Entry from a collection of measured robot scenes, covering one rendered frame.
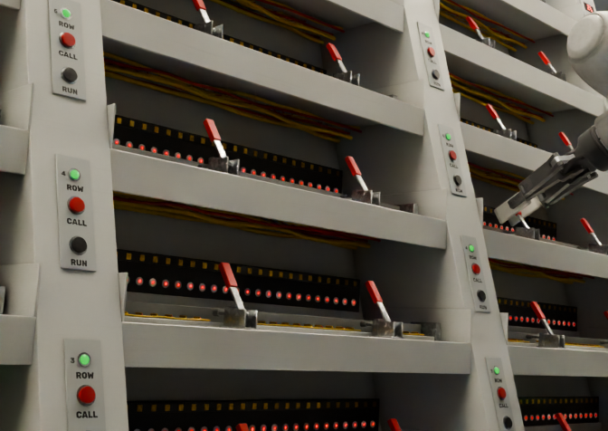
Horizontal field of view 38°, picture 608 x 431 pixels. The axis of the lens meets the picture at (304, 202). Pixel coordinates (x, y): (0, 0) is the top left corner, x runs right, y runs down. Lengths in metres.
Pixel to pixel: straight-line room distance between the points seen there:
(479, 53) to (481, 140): 0.20
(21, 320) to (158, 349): 0.16
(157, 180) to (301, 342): 0.26
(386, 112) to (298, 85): 0.19
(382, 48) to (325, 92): 0.29
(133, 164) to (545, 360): 0.81
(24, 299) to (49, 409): 0.11
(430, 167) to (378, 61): 0.23
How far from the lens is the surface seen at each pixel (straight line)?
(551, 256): 1.66
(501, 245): 1.53
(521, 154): 1.70
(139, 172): 1.01
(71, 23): 1.04
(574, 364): 1.62
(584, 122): 2.13
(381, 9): 1.51
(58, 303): 0.90
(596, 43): 1.37
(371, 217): 1.27
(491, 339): 1.41
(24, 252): 0.92
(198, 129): 1.37
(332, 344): 1.13
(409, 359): 1.25
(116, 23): 1.09
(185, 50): 1.14
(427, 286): 1.41
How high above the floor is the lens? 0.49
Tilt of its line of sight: 19 degrees up
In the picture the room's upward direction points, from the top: 8 degrees counter-clockwise
